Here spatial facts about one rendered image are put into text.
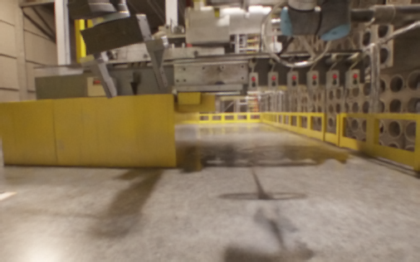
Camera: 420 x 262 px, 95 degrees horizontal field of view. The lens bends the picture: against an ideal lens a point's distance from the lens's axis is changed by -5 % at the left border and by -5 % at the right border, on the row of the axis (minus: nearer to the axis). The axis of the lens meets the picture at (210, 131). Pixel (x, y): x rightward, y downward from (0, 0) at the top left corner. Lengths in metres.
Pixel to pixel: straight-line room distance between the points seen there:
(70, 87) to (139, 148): 1.18
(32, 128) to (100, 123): 0.67
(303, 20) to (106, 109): 1.54
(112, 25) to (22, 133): 2.04
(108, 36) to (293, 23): 0.58
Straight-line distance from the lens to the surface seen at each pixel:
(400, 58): 2.96
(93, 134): 1.95
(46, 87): 2.82
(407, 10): 2.81
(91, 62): 0.53
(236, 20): 2.21
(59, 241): 0.93
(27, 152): 2.43
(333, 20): 0.86
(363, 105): 4.00
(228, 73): 1.98
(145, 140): 1.73
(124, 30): 0.47
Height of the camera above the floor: 0.42
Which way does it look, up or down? 5 degrees down
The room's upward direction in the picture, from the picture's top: 1 degrees counter-clockwise
